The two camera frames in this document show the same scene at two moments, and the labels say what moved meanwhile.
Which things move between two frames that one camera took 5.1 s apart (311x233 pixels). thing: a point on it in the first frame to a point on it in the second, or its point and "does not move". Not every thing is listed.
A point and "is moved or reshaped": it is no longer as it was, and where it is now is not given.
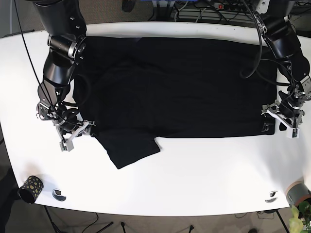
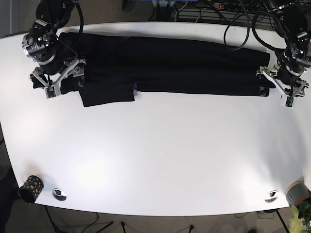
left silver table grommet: [57, 193] does not move
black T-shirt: [133, 90] is moved or reshaped
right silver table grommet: [272, 197] does not move
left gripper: [67, 122] to [41, 46]
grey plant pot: [298, 192] does not move
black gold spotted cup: [30, 192] does not move
